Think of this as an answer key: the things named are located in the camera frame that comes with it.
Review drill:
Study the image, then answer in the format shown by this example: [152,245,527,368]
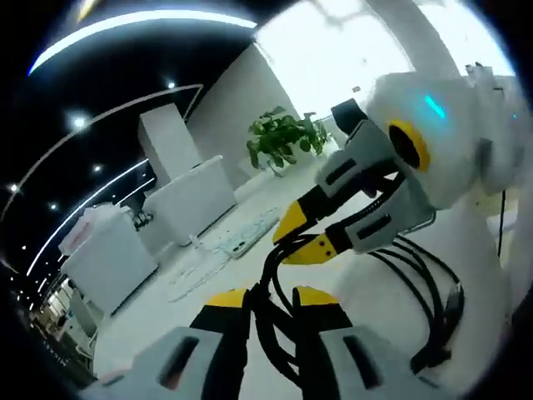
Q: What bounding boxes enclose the black data cable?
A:
[244,168,466,395]

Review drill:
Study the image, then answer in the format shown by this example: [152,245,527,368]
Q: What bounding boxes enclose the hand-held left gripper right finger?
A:
[291,285,454,400]

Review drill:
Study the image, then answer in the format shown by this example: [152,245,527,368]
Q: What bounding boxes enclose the white power strip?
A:
[223,207,281,258]

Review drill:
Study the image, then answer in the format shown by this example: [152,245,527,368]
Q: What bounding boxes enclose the empty white storage bin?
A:
[144,154,237,248]

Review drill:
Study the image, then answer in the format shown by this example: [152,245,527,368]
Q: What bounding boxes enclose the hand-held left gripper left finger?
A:
[78,287,252,400]

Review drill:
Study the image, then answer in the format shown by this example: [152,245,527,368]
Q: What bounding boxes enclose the white storage bin with bags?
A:
[60,205,160,317]

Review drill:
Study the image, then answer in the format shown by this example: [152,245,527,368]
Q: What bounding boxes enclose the pile of clear plastic bags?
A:
[57,206,126,255]

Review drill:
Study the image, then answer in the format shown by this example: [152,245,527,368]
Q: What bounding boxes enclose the long ceiling light strip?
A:
[27,8,260,78]

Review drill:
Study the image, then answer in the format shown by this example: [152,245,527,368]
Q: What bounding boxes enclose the black velcro strap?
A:
[330,98,368,135]

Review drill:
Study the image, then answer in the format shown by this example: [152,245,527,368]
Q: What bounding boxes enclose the white pillar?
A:
[138,101,206,177]

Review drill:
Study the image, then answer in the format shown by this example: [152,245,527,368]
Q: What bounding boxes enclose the white charging cable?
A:
[167,243,235,304]

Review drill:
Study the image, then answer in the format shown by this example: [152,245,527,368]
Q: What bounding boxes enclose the green potted plant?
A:
[246,105,331,173]

